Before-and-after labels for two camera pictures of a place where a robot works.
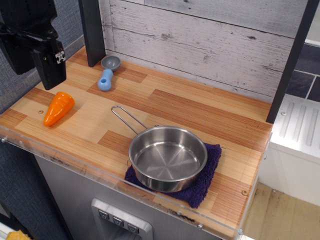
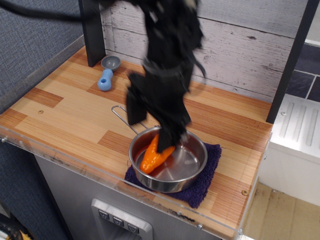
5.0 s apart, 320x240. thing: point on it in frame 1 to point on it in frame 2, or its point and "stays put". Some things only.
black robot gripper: x=34 y=17 to x=166 y=85
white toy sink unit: x=291 y=165 stays put
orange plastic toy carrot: x=61 y=104 to x=151 y=158
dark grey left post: x=91 y=22 stays put
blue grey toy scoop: x=109 y=63 stays put
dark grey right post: x=290 y=65 stays put
